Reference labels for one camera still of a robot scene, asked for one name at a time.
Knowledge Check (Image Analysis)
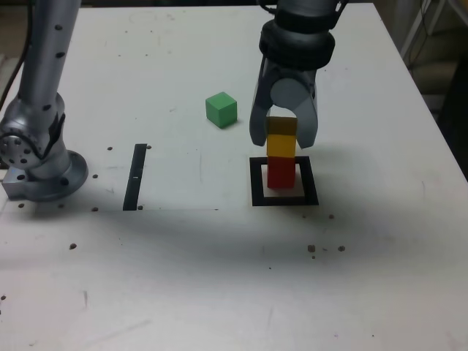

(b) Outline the dark furniture piece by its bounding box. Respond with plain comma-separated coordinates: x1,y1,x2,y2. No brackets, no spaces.
437,58,468,176

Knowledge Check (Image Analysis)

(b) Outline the yellow cube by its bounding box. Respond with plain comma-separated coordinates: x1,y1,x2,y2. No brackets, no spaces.
265,116,298,159

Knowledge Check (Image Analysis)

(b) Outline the black tape square outline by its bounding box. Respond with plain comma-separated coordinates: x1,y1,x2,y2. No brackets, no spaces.
249,156,320,208

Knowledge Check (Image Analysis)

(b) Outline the white metal rack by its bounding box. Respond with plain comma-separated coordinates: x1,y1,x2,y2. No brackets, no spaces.
387,0,450,69

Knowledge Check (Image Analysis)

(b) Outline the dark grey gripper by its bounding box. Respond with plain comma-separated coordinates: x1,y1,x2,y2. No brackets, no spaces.
249,58,320,150

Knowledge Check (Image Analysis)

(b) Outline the red cube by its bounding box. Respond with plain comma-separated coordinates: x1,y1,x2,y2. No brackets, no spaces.
266,156,295,189

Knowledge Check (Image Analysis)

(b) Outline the green cube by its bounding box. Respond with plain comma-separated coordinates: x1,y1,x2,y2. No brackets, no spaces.
205,91,238,129

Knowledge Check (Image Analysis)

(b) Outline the black tape strip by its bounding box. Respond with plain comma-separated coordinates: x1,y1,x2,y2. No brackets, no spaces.
122,143,148,212

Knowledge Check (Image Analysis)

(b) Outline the dark cable behind table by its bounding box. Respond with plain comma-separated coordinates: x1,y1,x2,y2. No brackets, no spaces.
0,0,36,107

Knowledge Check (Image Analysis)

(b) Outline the tan box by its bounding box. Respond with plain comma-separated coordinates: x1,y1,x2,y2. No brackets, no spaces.
411,60,460,110

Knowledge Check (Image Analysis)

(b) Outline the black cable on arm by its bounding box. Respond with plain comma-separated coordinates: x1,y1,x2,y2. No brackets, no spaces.
257,0,279,15

